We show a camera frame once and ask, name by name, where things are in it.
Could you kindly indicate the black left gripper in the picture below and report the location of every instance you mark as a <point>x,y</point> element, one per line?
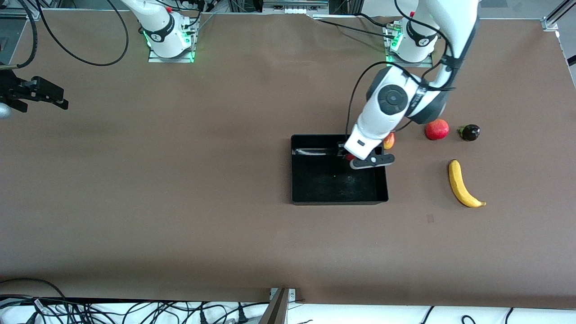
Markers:
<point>342,152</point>

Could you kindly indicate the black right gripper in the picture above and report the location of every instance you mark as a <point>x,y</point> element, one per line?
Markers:
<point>10,87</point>

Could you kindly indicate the red apple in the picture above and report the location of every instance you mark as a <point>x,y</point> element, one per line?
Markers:
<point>349,157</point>

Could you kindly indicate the black plastic box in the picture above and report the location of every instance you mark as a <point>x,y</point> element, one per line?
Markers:
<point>333,184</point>

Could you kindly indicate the yellow banana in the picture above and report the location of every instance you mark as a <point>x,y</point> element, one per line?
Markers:
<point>458,182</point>

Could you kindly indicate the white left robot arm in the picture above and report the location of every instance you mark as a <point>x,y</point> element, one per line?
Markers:
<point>382,117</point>

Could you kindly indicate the red yellow mango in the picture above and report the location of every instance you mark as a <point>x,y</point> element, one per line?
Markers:
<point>389,141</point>

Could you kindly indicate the red pomegranate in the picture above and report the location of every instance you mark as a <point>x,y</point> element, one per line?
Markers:
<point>437,130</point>

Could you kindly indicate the dark purple eggplant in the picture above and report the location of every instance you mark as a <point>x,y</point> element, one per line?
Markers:
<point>470,132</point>

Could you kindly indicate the white power strip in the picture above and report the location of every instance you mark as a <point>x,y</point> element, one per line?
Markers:
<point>294,6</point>

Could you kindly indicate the aluminium frame profile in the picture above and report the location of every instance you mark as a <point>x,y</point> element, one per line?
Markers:
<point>20,10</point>
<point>558,15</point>

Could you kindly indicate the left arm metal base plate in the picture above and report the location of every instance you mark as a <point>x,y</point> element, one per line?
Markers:
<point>391,60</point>

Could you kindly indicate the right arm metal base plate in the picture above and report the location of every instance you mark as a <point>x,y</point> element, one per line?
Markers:
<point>155,57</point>

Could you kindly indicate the metal table bracket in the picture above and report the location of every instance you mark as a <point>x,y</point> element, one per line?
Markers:
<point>279,301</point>

